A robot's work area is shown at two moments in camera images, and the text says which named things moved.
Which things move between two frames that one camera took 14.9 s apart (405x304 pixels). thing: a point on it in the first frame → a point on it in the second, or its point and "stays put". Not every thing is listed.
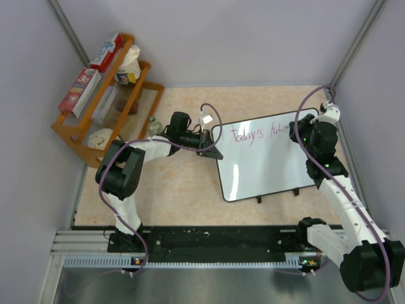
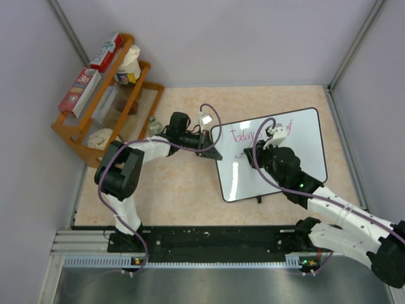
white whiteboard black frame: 260,158 stays put
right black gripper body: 305,130 → 264,159
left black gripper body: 204,136 stays put
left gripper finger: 212,152 stays put
